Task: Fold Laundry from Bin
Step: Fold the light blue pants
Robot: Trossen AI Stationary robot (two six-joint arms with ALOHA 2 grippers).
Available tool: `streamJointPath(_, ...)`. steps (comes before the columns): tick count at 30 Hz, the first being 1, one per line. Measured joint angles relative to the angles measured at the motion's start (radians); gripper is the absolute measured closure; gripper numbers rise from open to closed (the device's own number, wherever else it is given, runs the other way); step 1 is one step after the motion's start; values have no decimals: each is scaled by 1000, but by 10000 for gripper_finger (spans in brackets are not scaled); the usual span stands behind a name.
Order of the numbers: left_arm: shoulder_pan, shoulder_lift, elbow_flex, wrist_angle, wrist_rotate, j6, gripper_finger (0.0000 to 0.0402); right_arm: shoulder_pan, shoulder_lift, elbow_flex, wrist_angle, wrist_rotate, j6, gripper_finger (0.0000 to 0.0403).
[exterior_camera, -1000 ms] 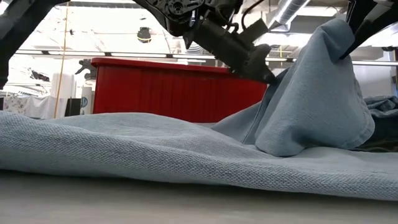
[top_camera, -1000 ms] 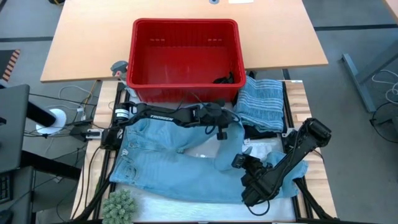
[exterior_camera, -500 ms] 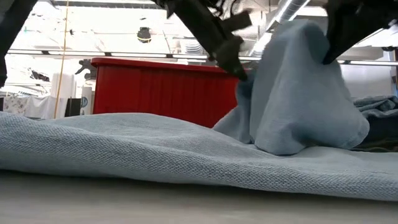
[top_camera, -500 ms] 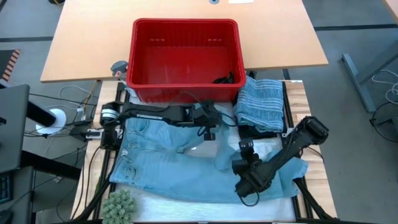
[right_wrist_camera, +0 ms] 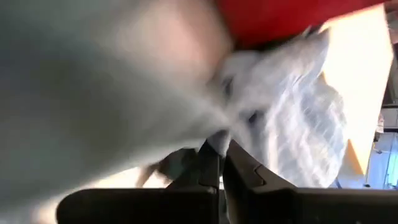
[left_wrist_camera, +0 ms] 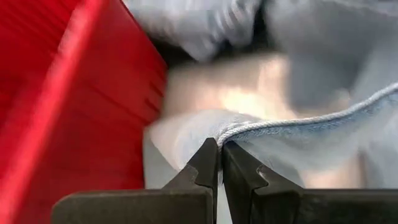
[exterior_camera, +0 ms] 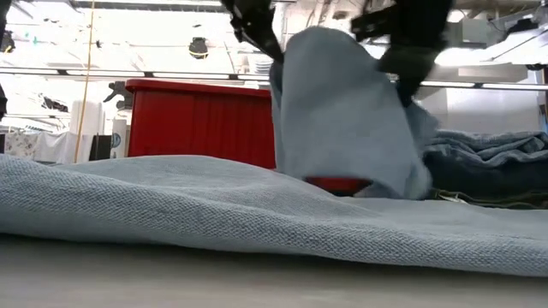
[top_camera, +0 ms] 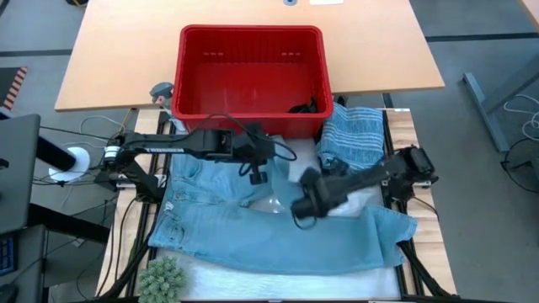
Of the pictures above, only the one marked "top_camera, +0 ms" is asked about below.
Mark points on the dark grey monitor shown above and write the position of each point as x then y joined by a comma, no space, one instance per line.
19,177

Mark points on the striped blue-green towel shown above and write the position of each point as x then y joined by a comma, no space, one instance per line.
351,139

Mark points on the black stand pole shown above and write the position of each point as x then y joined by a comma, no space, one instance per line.
54,151

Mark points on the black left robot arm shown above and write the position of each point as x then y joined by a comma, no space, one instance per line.
168,145

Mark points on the orange black striped mat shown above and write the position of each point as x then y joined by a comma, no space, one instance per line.
17,86

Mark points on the grey metal table leg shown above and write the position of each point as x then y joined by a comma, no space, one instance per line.
484,107

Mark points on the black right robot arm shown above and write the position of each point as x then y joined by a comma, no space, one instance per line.
379,170

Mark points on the light blue garment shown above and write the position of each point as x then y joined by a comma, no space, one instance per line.
261,240

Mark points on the red plastic bin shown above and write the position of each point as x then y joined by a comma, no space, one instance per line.
189,84

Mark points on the white round stand base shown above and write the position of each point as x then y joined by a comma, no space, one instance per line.
80,164

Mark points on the light wooden desk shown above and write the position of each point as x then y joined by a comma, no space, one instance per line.
379,50
534,6

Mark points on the black floor object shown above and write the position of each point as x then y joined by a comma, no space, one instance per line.
76,2

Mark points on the white paper sheet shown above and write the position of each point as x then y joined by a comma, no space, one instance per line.
326,1

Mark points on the silver metal bracket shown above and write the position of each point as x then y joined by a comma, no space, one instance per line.
425,183

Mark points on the grey desk grommet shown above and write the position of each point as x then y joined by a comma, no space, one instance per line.
290,2

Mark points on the black desk beam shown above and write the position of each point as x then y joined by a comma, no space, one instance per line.
67,223

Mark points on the small black cloth item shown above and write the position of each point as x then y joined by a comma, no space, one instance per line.
304,108

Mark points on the green artificial plant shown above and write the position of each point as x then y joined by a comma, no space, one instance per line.
162,280

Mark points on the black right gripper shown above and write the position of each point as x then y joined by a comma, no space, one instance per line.
316,195

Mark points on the clear spray bottle grey trigger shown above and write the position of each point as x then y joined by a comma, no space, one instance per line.
162,90

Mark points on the black aluminium table frame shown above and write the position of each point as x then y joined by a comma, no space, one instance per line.
151,139

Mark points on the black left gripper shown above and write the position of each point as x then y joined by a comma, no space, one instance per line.
252,149

